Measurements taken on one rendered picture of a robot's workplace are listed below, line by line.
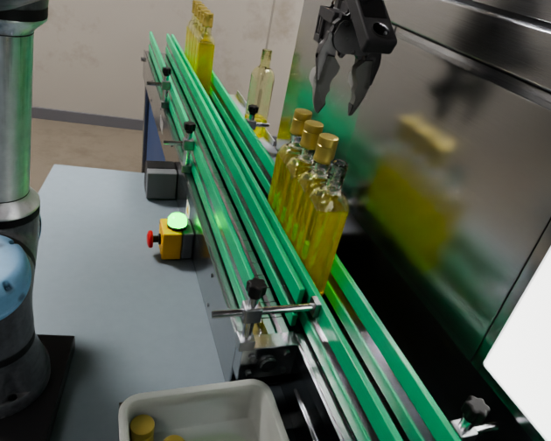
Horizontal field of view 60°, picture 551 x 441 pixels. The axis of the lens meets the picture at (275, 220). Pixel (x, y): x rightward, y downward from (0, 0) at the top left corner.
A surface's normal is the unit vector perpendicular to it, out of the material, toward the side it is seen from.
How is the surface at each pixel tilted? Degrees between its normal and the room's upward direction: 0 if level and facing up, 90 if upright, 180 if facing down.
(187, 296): 0
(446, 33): 90
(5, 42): 93
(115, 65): 90
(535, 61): 90
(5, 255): 9
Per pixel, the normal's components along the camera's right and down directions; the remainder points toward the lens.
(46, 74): 0.14, 0.53
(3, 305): 0.76, 0.44
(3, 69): 0.58, 0.55
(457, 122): -0.94, 0.01
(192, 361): 0.18, -0.84
